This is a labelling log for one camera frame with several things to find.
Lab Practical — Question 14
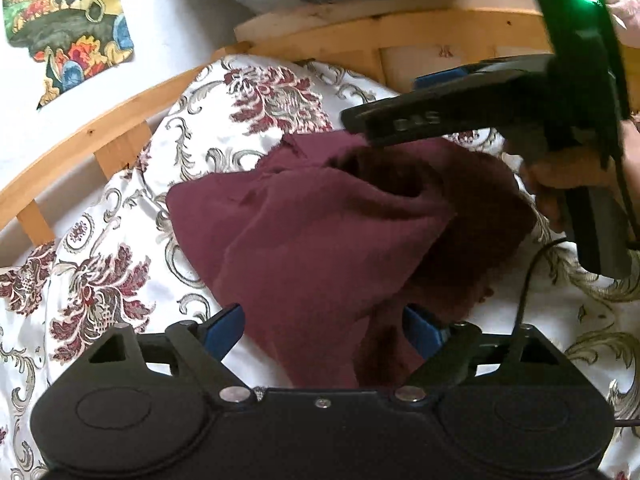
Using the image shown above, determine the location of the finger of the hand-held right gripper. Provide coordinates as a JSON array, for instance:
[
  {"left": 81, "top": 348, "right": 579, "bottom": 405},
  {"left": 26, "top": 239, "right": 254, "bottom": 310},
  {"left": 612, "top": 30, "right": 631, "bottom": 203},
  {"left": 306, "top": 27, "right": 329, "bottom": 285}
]
[
  {"left": 341, "top": 66, "right": 552, "bottom": 148},
  {"left": 414, "top": 54, "right": 552, "bottom": 91}
]

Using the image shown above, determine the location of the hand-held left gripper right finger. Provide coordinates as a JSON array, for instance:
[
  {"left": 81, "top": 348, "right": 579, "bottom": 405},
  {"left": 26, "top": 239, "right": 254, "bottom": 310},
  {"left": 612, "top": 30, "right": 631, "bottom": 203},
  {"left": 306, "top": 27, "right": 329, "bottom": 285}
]
[{"left": 395, "top": 305, "right": 563, "bottom": 404}]

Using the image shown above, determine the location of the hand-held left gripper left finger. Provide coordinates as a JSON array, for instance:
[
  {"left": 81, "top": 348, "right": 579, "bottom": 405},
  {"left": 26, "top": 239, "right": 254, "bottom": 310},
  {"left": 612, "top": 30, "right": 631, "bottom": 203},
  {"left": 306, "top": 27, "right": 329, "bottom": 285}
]
[{"left": 87, "top": 302, "right": 252, "bottom": 406}]

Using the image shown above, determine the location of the maroon sweater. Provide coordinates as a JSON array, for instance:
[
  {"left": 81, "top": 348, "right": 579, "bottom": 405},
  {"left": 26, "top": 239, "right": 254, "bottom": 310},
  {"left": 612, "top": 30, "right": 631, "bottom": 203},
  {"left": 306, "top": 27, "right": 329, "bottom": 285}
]
[{"left": 165, "top": 130, "right": 539, "bottom": 391}]

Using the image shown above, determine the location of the person's right hand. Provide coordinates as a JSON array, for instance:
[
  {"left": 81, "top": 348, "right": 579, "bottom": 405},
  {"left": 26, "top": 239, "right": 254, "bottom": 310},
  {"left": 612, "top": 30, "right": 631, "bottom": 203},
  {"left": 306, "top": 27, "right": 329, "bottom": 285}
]
[{"left": 504, "top": 119, "right": 640, "bottom": 231}]

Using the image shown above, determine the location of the pink plush cloth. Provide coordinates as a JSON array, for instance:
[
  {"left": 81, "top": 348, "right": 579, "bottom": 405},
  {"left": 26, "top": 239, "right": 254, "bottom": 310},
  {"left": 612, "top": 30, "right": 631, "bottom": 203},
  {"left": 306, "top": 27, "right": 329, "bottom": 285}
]
[{"left": 600, "top": 0, "right": 640, "bottom": 53}]

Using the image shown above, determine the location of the floral bed blanket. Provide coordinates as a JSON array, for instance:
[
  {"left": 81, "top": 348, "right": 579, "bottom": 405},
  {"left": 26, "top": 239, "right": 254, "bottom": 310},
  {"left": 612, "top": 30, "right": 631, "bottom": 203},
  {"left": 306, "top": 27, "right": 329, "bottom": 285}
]
[{"left": 0, "top": 52, "right": 640, "bottom": 480}]

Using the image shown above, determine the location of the wooden bed frame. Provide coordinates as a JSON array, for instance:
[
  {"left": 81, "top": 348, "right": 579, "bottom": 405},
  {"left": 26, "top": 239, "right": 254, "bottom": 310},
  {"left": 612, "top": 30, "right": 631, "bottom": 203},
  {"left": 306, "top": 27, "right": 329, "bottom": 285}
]
[{"left": 0, "top": 0, "right": 640, "bottom": 247}]

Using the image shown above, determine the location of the black cable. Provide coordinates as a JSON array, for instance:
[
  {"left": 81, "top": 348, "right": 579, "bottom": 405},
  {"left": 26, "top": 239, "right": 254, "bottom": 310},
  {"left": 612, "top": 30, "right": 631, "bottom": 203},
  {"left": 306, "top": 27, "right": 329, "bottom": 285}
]
[{"left": 510, "top": 237, "right": 640, "bottom": 431}]

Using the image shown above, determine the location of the landscape wall poster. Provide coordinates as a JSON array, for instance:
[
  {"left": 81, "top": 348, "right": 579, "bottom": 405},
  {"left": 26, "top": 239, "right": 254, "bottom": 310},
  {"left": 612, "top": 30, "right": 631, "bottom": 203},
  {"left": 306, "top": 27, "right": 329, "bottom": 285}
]
[{"left": 1, "top": 0, "right": 137, "bottom": 111}]

